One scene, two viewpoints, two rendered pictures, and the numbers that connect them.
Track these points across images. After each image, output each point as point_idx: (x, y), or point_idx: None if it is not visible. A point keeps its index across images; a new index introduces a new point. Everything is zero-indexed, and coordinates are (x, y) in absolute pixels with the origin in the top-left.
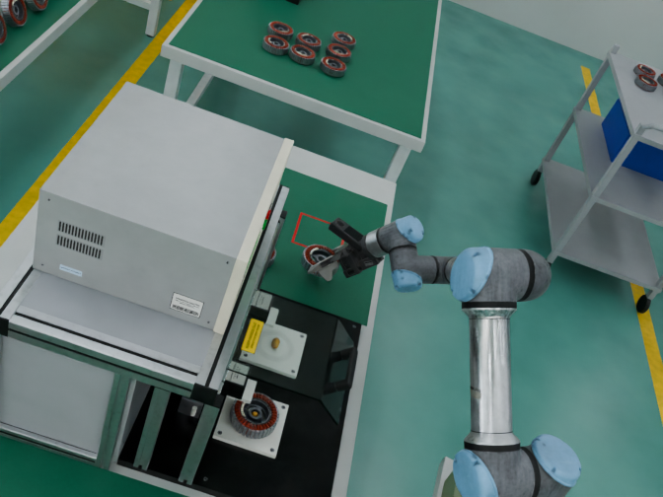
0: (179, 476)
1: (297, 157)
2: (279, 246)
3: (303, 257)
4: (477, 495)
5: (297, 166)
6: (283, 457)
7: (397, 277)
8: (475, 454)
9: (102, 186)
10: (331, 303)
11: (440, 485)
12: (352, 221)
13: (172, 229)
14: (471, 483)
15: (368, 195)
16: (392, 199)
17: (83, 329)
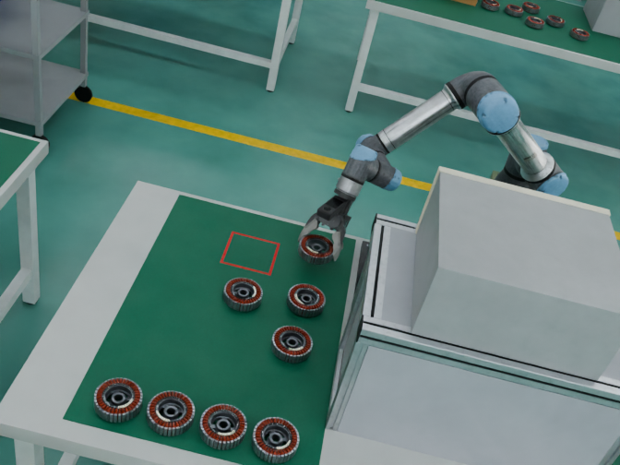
0: None
1: (116, 253)
2: (280, 284)
3: (321, 259)
4: (566, 186)
5: (135, 255)
6: None
7: (395, 182)
8: (554, 175)
9: (603, 282)
10: (339, 257)
11: None
12: (218, 224)
13: (612, 244)
14: (559, 187)
15: (169, 206)
16: (168, 189)
17: None
